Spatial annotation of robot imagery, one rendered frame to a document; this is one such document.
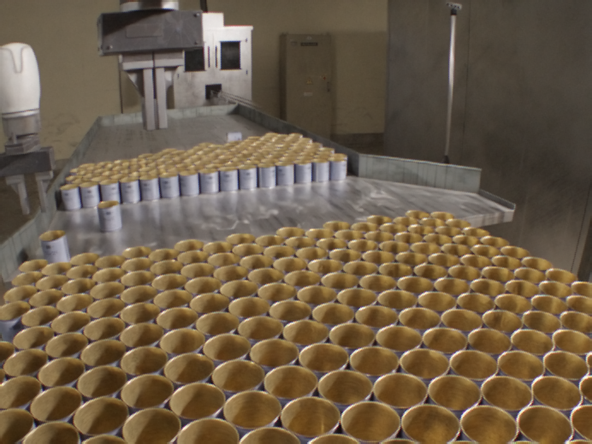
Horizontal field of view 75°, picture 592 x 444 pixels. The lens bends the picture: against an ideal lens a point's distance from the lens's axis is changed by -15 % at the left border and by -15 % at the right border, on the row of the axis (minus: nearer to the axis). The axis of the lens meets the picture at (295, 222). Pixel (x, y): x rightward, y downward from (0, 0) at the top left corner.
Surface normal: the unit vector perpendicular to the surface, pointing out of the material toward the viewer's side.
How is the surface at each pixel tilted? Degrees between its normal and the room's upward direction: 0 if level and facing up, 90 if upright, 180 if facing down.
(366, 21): 90
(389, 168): 90
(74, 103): 90
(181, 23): 88
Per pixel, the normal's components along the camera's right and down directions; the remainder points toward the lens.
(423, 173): -0.43, 0.32
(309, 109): 0.33, 0.33
